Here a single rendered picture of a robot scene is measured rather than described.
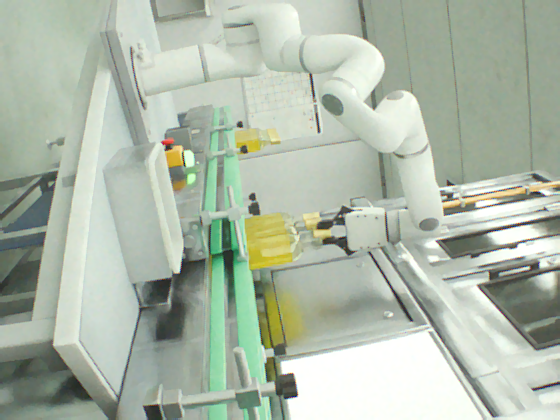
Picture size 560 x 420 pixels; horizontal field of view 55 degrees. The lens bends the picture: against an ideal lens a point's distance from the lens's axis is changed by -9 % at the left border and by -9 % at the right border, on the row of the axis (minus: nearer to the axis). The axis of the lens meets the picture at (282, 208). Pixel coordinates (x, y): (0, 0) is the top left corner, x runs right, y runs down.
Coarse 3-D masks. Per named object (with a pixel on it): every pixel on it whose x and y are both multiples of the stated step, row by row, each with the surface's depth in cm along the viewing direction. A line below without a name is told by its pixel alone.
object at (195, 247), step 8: (192, 216) 123; (184, 224) 121; (192, 224) 121; (200, 224) 122; (184, 232) 122; (192, 232) 122; (200, 232) 122; (184, 240) 122; (192, 240) 122; (200, 240) 123; (184, 248) 123; (192, 248) 123; (200, 248) 123; (208, 248) 126; (184, 256) 123; (192, 256) 124; (200, 256) 124; (208, 256) 124
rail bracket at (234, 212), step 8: (232, 192) 121; (232, 200) 121; (232, 208) 121; (240, 208) 122; (248, 208) 122; (256, 208) 122; (200, 216) 121; (208, 216) 121; (216, 216) 122; (224, 216) 122; (232, 216) 121; (240, 216) 122; (208, 224) 121; (240, 232) 124; (240, 240) 124; (240, 248) 125; (240, 256) 125; (248, 256) 125
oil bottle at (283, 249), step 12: (264, 240) 138; (276, 240) 137; (288, 240) 136; (300, 240) 138; (252, 252) 135; (264, 252) 135; (276, 252) 136; (288, 252) 136; (300, 252) 137; (252, 264) 136; (264, 264) 136; (276, 264) 137
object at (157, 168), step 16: (160, 144) 110; (160, 160) 113; (160, 176) 114; (160, 192) 115; (160, 208) 100; (176, 208) 117; (160, 224) 102; (176, 224) 118; (176, 240) 118; (176, 256) 111; (176, 272) 105
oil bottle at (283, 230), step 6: (270, 228) 145; (276, 228) 144; (282, 228) 144; (288, 228) 143; (294, 228) 144; (246, 234) 144; (252, 234) 143; (258, 234) 142; (264, 234) 142; (270, 234) 141; (276, 234) 141; (282, 234) 141; (294, 234) 142; (246, 240) 140; (252, 240) 141
